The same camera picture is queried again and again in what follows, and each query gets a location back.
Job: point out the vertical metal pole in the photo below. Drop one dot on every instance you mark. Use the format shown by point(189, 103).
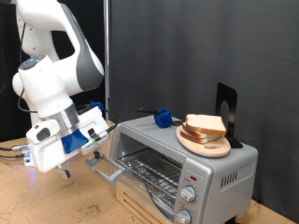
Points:
point(106, 31)

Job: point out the black metal bookend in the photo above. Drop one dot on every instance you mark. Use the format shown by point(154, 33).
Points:
point(232, 96)

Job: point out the silver oven knob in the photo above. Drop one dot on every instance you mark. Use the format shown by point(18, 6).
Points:
point(183, 217)
point(188, 194)

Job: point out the white bread slice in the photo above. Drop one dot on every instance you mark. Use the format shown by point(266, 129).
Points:
point(207, 123)

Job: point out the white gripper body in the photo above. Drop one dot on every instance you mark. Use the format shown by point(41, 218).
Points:
point(46, 155)

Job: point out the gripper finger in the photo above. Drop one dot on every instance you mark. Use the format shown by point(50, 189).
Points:
point(97, 154)
point(64, 173)

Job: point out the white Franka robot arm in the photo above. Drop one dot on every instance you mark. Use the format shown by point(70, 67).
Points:
point(46, 84)

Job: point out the silver toaster oven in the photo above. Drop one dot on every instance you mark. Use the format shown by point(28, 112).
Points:
point(155, 133)

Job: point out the round wooden plate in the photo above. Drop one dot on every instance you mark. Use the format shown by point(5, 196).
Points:
point(211, 151)

